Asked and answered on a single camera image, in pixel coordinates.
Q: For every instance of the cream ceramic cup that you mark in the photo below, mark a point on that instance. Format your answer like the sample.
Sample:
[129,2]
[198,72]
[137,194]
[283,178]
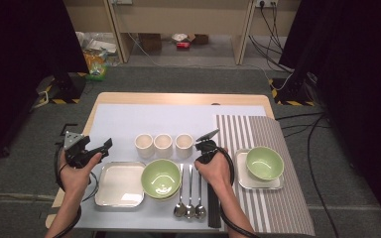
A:
[144,145]
[163,144]
[184,145]

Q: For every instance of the black curtain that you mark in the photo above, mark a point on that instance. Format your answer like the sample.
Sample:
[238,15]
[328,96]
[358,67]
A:
[16,53]
[360,66]

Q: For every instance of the person's right hand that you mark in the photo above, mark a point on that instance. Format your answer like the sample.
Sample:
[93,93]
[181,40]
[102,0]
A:
[216,172]

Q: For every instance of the orange packet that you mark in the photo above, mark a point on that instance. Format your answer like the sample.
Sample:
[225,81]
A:
[94,59]

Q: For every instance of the bundle of black chopsticks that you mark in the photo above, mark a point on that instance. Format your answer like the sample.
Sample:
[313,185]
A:
[213,211]

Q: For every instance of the grey white striped placemat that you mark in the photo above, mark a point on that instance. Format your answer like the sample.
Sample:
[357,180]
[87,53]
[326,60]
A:
[278,205]

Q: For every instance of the small open cardboard box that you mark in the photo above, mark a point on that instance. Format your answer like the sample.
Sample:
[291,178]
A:
[199,39]

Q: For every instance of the beige wooden desk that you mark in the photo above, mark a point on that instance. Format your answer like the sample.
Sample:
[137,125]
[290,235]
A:
[178,16]

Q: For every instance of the green bowl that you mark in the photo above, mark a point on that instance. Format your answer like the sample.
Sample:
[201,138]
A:
[161,178]
[165,199]
[264,163]

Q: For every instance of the black stand base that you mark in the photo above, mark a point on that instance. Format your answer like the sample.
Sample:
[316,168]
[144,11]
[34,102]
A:
[66,87]
[292,91]

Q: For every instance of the red box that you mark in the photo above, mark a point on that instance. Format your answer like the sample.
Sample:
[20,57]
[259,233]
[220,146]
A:
[183,45]

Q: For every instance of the white wall socket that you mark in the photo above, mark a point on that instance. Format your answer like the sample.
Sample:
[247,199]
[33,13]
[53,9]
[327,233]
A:
[266,3]

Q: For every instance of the dark table grommet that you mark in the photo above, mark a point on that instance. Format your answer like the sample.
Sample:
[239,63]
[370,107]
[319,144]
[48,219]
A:
[215,104]

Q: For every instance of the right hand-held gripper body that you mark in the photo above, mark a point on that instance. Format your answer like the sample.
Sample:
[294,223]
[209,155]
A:
[206,150]

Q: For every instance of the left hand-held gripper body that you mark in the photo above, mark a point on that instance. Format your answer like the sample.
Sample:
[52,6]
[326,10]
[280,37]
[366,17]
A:
[76,152]

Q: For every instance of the white crumpled wrapper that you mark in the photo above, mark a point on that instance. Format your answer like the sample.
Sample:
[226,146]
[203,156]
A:
[179,37]

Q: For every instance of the green packet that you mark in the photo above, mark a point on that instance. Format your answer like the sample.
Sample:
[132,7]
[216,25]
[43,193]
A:
[97,74]

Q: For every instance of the pale lilac table mat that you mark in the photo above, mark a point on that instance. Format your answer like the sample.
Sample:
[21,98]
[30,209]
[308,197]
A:
[152,122]

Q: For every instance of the clear plastic bag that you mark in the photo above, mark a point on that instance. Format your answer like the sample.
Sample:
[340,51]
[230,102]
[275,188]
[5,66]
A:
[101,44]

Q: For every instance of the white square plate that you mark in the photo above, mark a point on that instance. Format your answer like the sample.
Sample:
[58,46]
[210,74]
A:
[120,185]
[244,183]

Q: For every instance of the person's left hand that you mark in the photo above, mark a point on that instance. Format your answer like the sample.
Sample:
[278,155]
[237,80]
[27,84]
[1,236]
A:
[77,177]

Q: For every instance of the brown cardboard box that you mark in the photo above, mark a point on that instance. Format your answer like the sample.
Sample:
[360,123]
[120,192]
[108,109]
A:
[150,42]

